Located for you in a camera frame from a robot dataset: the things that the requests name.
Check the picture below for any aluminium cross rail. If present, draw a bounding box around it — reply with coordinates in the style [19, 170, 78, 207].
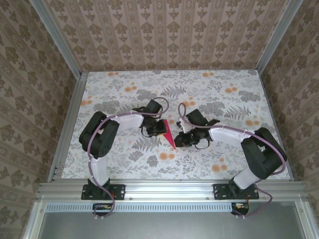
[36, 181, 309, 203]

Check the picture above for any slotted grey cable duct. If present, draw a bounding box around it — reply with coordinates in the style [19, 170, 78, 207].
[46, 203, 236, 213]

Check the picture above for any pink paper sheet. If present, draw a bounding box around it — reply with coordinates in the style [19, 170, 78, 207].
[161, 119, 176, 150]

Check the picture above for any left aluminium side rail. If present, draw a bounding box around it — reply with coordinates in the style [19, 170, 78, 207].
[47, 71, 88, 183]

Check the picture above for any right aluminium side rail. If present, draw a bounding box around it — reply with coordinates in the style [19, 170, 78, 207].
[256, 69, 295, 182]

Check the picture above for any aluminium corner post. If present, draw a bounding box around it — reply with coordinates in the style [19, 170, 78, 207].
[29, 0, 83, 77]
[254, 0, 305, 73]

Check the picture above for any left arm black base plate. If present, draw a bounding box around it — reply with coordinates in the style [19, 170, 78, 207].
[81, 183, 126, 201]

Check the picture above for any grey metal panel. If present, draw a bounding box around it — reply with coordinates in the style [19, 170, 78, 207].
[37, 211, 312, 239]

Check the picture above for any left aluminium corner post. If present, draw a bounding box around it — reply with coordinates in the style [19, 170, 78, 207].
[29, 0, 83, 77]

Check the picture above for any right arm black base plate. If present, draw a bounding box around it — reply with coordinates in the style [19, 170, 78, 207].
[213, 183, 260, 201]

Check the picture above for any floral table cover sheet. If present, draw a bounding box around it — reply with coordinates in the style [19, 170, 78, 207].
[61, 70, 292, 180]

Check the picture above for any aluminium side rail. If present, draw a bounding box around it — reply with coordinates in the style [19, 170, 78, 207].
[47, 71, 88, 183]
[256, 69, 295, 182]

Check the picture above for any right aluminium corner post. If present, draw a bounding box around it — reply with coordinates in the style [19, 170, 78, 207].
[254, 0, 305, 73]

